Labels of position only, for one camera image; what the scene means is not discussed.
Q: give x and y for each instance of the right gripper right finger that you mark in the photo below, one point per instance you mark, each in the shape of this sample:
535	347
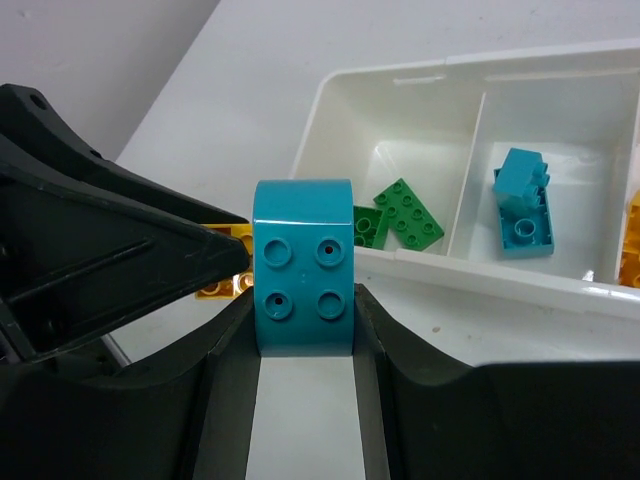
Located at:
425	415

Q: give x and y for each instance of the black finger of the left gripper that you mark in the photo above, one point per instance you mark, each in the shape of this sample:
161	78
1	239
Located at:
86	245

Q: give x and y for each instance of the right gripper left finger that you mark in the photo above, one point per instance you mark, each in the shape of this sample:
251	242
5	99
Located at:
185	412

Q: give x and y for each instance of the orange lego brick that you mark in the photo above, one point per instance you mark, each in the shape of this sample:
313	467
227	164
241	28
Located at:
230	285

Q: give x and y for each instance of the yellow round lego piece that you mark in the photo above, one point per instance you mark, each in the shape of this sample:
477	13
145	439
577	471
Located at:
630	266

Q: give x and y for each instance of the blue long lego brick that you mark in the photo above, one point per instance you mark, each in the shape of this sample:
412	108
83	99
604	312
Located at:
526	233

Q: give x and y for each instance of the blue small lego brick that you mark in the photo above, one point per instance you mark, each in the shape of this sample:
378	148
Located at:
521	179

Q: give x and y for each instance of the green lego brick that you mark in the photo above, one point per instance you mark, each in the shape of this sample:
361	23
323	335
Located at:
370	227
412	223

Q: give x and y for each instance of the white divided container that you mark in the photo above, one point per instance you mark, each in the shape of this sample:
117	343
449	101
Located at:
444	126

